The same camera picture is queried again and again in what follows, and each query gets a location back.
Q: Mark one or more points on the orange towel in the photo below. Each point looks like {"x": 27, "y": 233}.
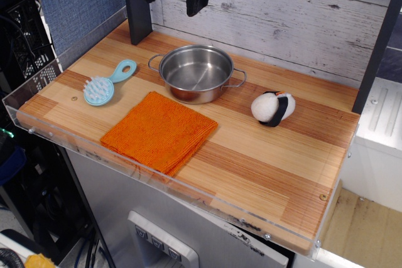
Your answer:
{"x": 160, "y": 133}

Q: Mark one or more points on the blue fabric panel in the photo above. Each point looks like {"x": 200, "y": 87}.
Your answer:
{"x": 78, "y": 7}

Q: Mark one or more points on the dark grey left post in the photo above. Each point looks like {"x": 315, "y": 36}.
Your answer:
{"x": 139, "y": 19}

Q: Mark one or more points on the dark grey right post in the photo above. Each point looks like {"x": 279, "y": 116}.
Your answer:
{"x": 379, "y": 49}

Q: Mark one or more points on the dark grey post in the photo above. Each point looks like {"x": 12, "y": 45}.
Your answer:
{"x": 139, "y": 19}
{"x": 379, "y": 49}

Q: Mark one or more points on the black plastic crate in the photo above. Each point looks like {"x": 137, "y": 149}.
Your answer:
{"x": 25, "y": 46}

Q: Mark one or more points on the white plush sushi toy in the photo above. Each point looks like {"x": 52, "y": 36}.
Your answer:
{"x": 271, "y": 108}

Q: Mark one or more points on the stainless steel pot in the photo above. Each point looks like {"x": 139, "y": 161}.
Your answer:
{"x": 197, "y": 74}

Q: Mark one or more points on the light blue hair brush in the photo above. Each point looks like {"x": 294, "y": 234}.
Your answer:
{"x": 99, "y": 91}

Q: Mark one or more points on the white toy sink counter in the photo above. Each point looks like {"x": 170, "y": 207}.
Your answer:
{"x": 372, "y": 167}

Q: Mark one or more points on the silver toy fridge cabinet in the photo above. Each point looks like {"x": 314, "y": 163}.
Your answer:
{"x": 112, "y": 195}

